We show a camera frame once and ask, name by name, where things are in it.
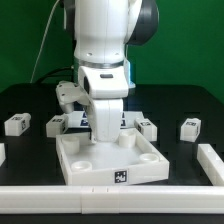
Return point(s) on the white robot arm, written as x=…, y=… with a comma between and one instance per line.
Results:
x=102, y=29

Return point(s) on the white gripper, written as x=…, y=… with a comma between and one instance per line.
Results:
x=105, y=90

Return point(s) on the white fence piece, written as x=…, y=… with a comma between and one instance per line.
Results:
x=2, y=153
x=211, y=163

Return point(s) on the white marker sheet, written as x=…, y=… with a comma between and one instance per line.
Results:
x=78, y=119

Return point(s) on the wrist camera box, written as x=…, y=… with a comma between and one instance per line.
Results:
x=68, y=93

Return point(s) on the white left fence piece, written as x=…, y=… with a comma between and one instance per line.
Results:
x=2, y=153

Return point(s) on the white square tabletop tray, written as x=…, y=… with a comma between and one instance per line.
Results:
x=131, y=159

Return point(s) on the white right fence piece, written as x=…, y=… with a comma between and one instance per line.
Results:
x=211, y=163

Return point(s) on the white front fence bar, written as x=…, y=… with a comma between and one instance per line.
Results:
x=101, y=199

